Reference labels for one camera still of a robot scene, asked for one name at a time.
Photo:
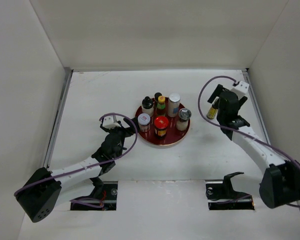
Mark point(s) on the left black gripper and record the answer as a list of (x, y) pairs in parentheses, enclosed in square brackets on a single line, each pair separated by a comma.
[(131, 125)]

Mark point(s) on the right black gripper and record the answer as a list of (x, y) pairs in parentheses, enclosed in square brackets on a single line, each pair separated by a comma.
[(216, 93)]

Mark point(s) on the grey lid paste jar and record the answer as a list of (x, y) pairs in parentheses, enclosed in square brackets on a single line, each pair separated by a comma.
[(144, 122)]

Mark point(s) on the black cap white-powder bottle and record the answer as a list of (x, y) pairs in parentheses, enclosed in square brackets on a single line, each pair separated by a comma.
[(147, 106)]

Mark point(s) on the red lid sauce jar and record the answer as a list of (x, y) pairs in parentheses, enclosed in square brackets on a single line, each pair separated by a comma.
[(160, 126)]

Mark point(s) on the yellow cap chili sauce bottle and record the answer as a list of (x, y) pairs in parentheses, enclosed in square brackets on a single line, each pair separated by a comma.
[(161, 106)]

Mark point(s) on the black cap cumin spice bottle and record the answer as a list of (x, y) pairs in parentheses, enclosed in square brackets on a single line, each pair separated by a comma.
[(157, 95)]

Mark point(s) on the silver top salt shaker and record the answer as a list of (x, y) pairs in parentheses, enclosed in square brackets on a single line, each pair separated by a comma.
[(184, 116)]

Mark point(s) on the white cylinder spice shaker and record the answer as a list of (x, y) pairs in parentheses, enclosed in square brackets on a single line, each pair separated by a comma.
[(173, 104)]

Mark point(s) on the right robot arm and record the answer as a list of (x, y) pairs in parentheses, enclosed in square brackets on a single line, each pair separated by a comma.
[(280, 184)]

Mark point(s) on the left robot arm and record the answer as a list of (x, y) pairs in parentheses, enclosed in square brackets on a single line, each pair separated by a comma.
[(46, 189)]

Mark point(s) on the small brown yellow-label bottle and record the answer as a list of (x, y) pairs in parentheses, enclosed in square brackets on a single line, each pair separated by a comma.
[(212, 112)]

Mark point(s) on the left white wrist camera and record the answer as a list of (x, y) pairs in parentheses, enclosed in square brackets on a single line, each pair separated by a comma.
[(109, 122)]

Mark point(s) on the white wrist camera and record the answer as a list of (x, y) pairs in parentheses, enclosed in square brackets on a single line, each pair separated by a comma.
[(240, 89), (109, 122)]

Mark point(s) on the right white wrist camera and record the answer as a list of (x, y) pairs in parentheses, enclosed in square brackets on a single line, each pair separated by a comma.
[(240, 89)]

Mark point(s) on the right aluminium frame rail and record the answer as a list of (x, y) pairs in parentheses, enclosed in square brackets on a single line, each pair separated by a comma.
[(263, 132)]

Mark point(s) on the aluminium frame rail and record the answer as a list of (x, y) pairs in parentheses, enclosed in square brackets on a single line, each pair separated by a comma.
[(47, 157), (263, 132)]

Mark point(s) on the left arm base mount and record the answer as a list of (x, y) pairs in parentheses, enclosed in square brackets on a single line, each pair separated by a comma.
[(102, 198)]

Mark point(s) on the left aluminium frame rail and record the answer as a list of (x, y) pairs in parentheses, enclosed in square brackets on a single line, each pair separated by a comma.
[(47, 157)]

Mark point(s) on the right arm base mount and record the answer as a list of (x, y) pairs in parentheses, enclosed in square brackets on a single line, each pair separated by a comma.
[(221, 195)]

